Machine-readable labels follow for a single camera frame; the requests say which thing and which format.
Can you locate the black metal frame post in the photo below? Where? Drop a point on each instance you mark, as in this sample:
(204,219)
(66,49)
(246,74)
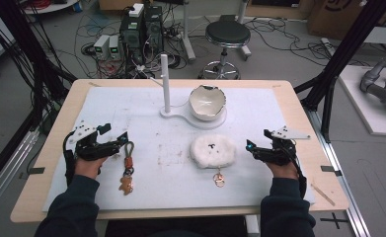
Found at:
(345,49)
(22,49)

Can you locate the white table mat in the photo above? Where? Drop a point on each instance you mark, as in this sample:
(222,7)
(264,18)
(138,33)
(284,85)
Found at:
(161,184)

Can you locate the white eggshell bowl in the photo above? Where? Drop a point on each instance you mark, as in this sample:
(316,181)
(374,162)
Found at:
(207,107)

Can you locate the grey table leg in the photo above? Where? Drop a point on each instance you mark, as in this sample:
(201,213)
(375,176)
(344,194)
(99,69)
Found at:
(188,36)

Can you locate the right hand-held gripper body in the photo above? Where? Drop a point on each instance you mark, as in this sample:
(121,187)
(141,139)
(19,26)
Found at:
(279,151)

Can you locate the black round stool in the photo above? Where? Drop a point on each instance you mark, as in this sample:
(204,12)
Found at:
(227,33)

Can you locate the white platform board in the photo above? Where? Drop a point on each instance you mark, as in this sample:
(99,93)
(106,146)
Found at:
(371,115)

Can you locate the black tape piece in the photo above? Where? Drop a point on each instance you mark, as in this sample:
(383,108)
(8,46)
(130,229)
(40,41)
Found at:
(330,169)
(36,171)

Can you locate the person's left hand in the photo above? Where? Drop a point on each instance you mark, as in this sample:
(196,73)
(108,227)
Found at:
(87,168)

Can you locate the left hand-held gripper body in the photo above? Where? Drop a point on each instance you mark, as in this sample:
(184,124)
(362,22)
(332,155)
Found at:
(88,148)

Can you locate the person's right hand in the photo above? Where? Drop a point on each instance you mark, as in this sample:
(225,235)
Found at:
(284,171)

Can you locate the cardboard box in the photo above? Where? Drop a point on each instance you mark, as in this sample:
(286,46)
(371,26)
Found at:
(338,16)

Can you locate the aluminium floor rail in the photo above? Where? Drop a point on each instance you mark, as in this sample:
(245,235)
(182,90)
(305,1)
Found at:
(6,171)
(342,184)

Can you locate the black computer tower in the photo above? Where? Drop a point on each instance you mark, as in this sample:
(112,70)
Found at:
(153,26)
(133,36)

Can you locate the white hanger stand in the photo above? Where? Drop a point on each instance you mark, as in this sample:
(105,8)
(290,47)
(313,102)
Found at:
(165,85)

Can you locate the grey power supply unit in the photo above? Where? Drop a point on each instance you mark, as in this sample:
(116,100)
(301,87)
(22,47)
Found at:
(114,46)
(101,46)

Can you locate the thin wooden stick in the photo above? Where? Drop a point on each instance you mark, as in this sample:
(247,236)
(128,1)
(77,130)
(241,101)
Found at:
(323,195)

